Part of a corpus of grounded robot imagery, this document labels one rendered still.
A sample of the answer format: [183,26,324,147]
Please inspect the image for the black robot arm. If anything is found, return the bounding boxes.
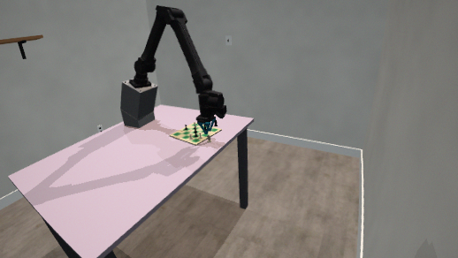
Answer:
[129,5,226,118]

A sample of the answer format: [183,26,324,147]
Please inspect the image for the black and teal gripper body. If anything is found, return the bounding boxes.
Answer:
[196,105,216,123]

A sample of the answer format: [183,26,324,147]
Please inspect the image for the green and cream chessboard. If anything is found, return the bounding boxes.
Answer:
[169,122,222,145]

